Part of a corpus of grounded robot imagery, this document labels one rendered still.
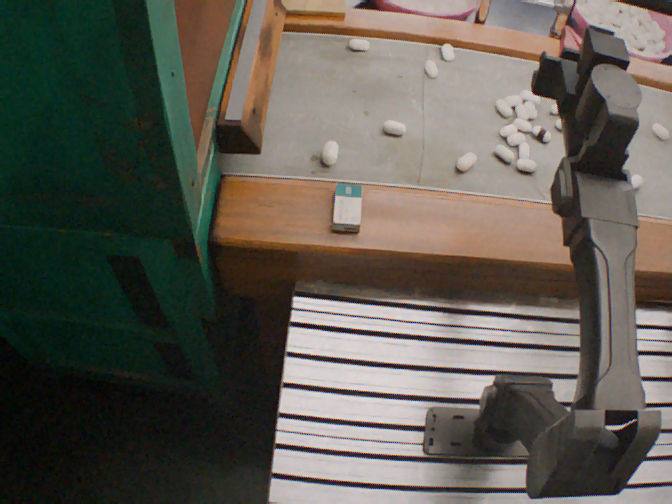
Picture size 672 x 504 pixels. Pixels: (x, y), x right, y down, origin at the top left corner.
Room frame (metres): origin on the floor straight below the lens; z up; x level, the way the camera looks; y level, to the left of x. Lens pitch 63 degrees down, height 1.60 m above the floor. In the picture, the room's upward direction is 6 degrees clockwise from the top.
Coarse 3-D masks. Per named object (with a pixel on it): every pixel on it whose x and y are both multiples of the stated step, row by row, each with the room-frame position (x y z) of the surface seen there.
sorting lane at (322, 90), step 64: (320, 64) 0.76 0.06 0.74; (384, 64) 0.78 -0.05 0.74; (448, 64) 0.80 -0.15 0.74; (512, 64) 0.83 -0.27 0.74; (320, 128) 0.63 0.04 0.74; (448, 128) 0.66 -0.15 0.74; (640, 128) 0.74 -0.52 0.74; (448, 192) 0.54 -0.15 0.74; (512, 192) 0.56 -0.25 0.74; (640, 192) 0.60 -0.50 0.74
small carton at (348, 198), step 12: (336, 192) 0.49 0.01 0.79; (348, 192) 0.50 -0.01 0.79; (360, 192) 0.50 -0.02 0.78; (336, 204) 0.48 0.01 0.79; (348, 204) 0.48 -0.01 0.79; (360, 204) 0.48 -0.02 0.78; (336, 216) 0.46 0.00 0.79; (348, 216) 0.46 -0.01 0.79; (360, 216) 0.46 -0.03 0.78; (336, 228) 0.45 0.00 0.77; (348, 228) 0.45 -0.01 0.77
